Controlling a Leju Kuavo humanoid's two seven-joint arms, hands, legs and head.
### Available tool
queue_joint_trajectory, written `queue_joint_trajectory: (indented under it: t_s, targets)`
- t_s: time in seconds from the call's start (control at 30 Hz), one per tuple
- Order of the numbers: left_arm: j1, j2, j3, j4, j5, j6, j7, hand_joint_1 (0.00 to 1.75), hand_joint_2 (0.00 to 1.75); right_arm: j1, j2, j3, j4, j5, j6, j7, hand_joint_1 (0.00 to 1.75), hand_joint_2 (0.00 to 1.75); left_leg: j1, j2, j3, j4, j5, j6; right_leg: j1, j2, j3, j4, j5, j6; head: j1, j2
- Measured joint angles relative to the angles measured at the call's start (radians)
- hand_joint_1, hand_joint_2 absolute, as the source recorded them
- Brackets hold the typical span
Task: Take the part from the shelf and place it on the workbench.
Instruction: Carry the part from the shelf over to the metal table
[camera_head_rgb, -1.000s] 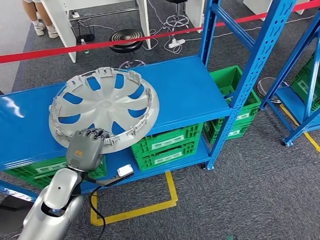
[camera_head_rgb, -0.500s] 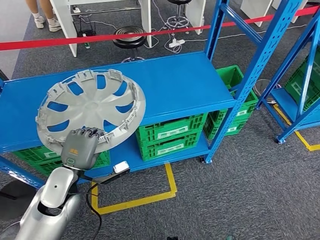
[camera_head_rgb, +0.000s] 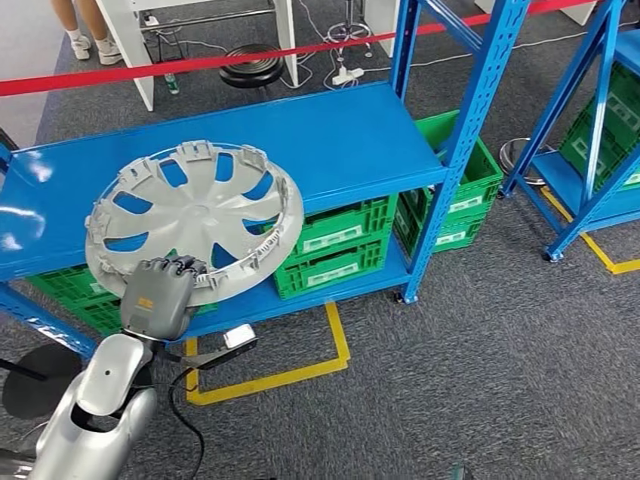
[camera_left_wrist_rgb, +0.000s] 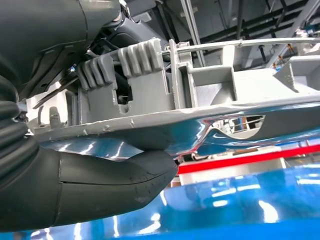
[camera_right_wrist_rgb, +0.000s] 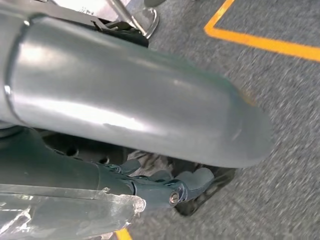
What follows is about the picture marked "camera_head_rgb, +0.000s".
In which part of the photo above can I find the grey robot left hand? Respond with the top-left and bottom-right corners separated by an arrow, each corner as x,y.
119,254 -> 207,342

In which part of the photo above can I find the grey plastic wheel hubcap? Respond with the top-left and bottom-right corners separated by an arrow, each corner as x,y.
84,139 -> 305,307

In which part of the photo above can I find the blue metal shelf rack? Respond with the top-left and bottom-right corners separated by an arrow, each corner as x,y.
500,0 -> 640,263
0,0 -> 531,362

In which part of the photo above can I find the green plastic crate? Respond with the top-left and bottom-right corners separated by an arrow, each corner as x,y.
69,301 -> 124,336
393,192 -> 487,258
558,62 -> 640,193
27,248 -> 218,316
414,110 -> 504,223
287,193 -> 399,266
273,235 -> 391,301

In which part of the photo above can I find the red barrier tape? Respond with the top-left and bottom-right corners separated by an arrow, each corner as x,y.
0,0 -> 598,99

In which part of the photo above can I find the person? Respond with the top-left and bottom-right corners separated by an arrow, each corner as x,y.
50,0 -> 124,68

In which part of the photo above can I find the white power strip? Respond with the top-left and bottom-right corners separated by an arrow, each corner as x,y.
332,66 -> 365,87

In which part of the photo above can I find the chrome barrier stanchion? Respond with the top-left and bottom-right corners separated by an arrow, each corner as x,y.
500,137 -> 557,188

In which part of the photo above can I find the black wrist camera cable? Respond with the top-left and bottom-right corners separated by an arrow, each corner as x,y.
167,367 -> 206,480

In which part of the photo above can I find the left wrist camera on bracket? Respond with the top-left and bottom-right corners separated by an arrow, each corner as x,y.
159,323 -> 258,371

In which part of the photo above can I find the white tangled power cable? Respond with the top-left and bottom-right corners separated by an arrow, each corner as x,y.
279,0 -> 366,94

